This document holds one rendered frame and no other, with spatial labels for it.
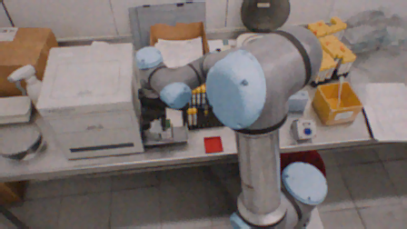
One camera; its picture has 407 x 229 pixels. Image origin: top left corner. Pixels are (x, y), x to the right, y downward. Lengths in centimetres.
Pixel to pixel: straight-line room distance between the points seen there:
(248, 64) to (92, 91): 65
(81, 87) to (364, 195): 185
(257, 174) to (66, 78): 71
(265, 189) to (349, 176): 171
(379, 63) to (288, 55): 125
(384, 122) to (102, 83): 109
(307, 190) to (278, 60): 42
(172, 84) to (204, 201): 132
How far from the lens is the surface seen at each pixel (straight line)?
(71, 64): 117
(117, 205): 214
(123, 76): 108
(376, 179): 245
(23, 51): 149
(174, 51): 152
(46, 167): 132
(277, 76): 52
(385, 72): 173
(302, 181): 87
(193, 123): 127
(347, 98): 146
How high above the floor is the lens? 192
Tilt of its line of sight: 52 degrees down
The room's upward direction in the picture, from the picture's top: 2 degrees clockwise
